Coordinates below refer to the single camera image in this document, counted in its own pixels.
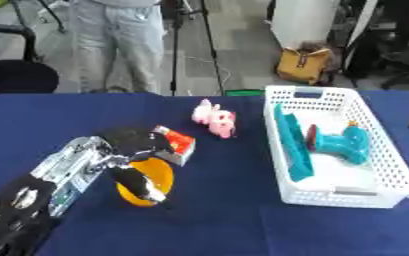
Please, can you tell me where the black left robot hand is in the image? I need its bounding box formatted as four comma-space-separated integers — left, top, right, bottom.
93, 125, 176, 204

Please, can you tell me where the red and silver snack box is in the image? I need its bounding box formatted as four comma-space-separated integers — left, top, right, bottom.
149, 125, 197, 167

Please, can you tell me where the green box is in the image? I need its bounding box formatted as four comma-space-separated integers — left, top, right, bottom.
223, 88, 267, 98

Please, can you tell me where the orange plastic bowl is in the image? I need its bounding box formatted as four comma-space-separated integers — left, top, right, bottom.
114, 157, 176, 208

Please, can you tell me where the pink and white soft toy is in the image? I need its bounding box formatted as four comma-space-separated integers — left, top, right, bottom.
190, 98, 239, 140

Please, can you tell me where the person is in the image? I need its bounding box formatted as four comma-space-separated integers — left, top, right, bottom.
65, 0, 168, 94

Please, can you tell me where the black tripod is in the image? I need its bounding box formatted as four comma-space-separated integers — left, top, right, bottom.
167, 0, 229, 97

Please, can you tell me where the black office chair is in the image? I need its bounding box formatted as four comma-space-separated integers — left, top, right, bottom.
0, 23, 61, 103

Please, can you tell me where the teal flat plastic piece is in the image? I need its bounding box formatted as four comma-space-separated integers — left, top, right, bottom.
272, 103, 316, 183

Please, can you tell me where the yellow backpack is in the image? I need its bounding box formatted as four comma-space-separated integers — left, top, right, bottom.
274, 41, 339, 86

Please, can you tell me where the white panel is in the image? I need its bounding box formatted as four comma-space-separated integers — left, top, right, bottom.
268, 0, 343, 50

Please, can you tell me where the teal toy drill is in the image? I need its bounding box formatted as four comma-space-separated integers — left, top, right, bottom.
303, 121, 372, 166

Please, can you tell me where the white perforated plastic basket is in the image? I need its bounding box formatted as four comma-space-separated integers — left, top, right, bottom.
261, 85, 409, 210

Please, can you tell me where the black chair with wheels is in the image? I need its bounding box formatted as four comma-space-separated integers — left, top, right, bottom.
338, 0, 409, 91

